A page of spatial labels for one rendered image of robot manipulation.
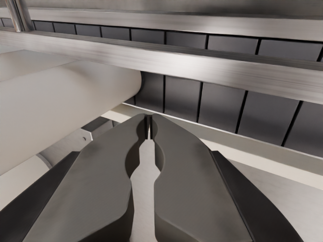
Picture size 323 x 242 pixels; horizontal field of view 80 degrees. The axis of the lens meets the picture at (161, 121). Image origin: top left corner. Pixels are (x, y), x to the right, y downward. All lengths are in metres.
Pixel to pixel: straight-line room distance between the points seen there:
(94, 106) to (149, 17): 0.09
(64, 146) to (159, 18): 0.30
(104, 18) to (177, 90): 0.10
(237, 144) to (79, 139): 0.27
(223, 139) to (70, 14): 0.21
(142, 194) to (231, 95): 0.31
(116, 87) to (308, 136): 0.16
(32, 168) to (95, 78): 0.38
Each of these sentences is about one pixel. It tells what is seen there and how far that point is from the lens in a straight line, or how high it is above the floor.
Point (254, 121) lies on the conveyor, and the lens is 0.19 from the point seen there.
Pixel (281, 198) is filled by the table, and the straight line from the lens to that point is 0.31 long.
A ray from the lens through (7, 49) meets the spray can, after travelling 0.29.
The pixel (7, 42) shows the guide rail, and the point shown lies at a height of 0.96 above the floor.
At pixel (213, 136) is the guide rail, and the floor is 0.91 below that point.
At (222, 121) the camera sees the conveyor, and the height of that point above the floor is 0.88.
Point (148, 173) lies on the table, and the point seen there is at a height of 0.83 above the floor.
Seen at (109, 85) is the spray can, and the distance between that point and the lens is 0.17.
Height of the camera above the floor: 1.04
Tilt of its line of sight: 48 degrees down
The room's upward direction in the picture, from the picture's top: 133 degrees counter-clockwise
